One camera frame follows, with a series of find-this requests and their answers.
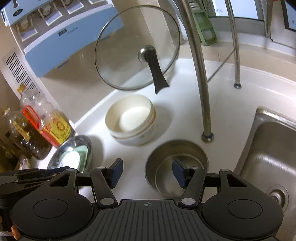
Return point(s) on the blue white wall appliance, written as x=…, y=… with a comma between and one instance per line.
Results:
x=49, y=32

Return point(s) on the large stainless steel basin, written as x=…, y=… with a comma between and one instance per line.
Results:
x=69, y=145

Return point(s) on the green square plastic plate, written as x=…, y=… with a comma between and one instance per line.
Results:
x=83, y=153

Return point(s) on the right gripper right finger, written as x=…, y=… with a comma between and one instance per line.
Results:
x=191, y=180

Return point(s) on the cream plastic bowl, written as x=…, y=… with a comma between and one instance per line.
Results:
x=130, y=114

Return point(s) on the floral white ceramic saucer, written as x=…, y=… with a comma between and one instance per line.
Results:
x=70, y=159

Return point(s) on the thin steel rack pole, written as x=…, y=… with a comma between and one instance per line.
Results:
x=237, y=83

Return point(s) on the stainless steel sink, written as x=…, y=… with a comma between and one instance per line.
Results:
x=268, y=162

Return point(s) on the glass pot lid black handle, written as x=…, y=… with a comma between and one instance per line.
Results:
x=137, y=47

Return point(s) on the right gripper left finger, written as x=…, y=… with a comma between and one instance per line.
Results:
x=104, y=180

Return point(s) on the wrapped colourful stacked bowls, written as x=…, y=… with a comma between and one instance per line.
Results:
x=23, y=163

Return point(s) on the small stainless steel cup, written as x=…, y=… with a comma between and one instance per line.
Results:
x=167, y=169

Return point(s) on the dark cooking oil bottle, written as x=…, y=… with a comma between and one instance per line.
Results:
x=26, y=135

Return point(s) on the person's left hand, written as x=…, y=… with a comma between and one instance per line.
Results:
x=15, y=232

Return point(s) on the green plastic grater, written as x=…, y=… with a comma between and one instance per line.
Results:
x=203, y=24

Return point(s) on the white ceramic bowl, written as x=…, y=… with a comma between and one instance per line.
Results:
x=142, y=137

